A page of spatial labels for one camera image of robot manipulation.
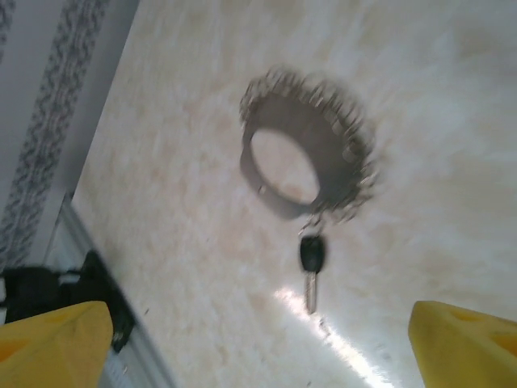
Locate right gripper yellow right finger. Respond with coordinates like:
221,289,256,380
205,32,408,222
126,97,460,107
407,300,517,388

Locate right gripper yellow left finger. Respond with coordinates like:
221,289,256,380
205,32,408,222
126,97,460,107
0,301,113,388

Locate key with black head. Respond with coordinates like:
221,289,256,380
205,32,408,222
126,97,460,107
296,234,330,315

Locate metal band with key rings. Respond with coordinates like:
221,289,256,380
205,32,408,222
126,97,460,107
237,67,381,228

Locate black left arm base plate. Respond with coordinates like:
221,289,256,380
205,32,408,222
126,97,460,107
78,249,137,353

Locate aluminium mounting rail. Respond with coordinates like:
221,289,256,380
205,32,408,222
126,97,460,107
42,192,181,388

